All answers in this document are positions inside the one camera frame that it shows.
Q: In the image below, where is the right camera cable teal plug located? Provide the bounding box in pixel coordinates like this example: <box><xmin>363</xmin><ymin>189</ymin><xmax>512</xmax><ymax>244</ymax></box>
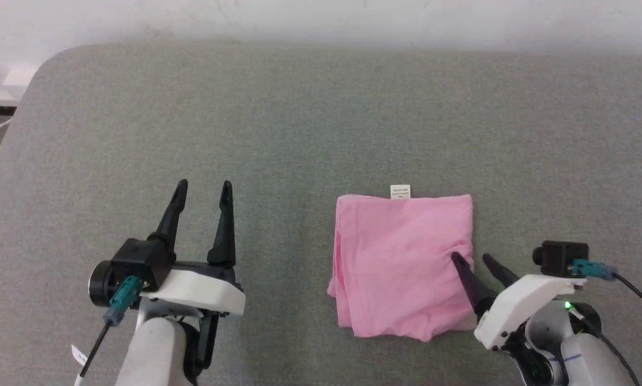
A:
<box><xmin>572</xmin><ymin>259</ymin><xmax>642</xmax><ymax>318</ymax></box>

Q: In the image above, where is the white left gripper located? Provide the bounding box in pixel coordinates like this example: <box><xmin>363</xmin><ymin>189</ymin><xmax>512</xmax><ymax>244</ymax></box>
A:
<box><xmin>138</xmin><ymin>179</ymin><xmax>246</xmax><ymax>316</ymax></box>

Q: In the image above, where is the left camera cable teal plug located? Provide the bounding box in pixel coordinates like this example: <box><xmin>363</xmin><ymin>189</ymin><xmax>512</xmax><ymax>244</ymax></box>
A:
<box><xmin>77</xmin><ymin>276</ymin><xmax>142</xmax><ymax>386</ymax></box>

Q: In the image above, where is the camera cable teal plug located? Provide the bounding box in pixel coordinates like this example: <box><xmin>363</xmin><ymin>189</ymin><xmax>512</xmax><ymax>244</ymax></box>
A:
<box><xmin>77</xmin><ymin>276</ymin><xmax>142</xmax><ymax>386</ymax></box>
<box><xmin>572</xmin><ymin>259</ymin><xmax>642</xmax><ymax>318</ymax></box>

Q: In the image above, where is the pink cloth garment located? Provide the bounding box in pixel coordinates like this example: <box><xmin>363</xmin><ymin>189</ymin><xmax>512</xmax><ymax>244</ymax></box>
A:
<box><xmin>327</xmin><ymin>184</ymin><xmax>476</xmax><ymax>343</ymax></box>

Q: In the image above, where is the white left cable label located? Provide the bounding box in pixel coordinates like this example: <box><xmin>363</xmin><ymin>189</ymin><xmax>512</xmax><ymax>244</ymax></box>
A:
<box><xmin>71</xmin><ymin>344</ymin><xmax>89</xmax><ymax>386</ymax></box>

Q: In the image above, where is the grey fabric sofa cushion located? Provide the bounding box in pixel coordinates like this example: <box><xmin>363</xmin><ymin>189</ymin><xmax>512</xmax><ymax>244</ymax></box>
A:
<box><xmin>0</xmin><ymin>43</ymin><xmax>642</xmax><ymax>386</ymax></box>

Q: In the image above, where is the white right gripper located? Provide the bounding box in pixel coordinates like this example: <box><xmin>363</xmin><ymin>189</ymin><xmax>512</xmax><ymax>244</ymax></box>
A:
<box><xmin>451</xmin><ymin>251</ymin><xmax>588</xmax><ymax>353</ymax></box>

